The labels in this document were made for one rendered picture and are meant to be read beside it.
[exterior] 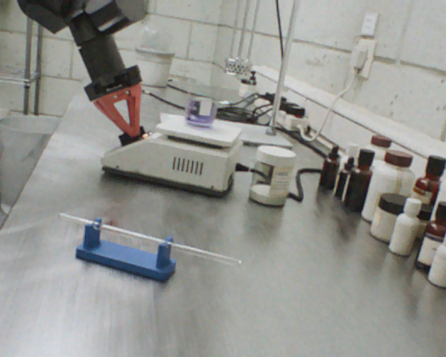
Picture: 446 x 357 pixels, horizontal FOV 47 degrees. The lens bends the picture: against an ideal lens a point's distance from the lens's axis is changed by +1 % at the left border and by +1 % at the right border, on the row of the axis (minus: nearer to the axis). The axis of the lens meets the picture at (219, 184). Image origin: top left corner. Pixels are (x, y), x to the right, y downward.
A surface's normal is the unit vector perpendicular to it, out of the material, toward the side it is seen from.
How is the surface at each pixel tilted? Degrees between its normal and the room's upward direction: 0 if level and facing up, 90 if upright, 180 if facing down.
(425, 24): 90
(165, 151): 90
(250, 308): 0
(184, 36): 90
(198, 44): 90
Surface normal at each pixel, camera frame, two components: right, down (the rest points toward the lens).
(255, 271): 0.16, -0.94
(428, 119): -0.97, -0.10
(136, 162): -0.18, 0.27
